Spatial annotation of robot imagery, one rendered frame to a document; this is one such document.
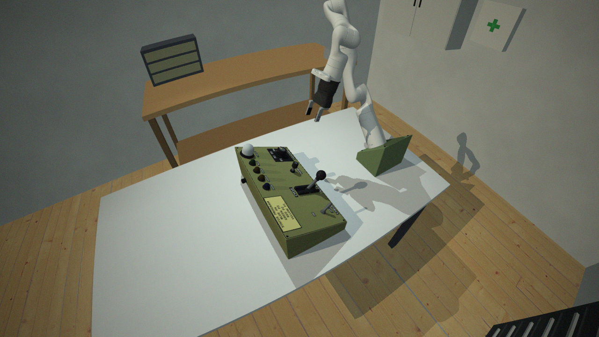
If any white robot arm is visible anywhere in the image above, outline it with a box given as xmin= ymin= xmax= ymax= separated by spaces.
xmin=323 ymin=0 xmax=386 ymax=149

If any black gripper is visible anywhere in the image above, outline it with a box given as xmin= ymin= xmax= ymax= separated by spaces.
xmin=305 ymin=64 xmax=344 ymax=122

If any olive green control panel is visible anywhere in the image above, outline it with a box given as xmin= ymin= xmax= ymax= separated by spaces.
xmin=234 ymin=144 xmax=347 ymax=259

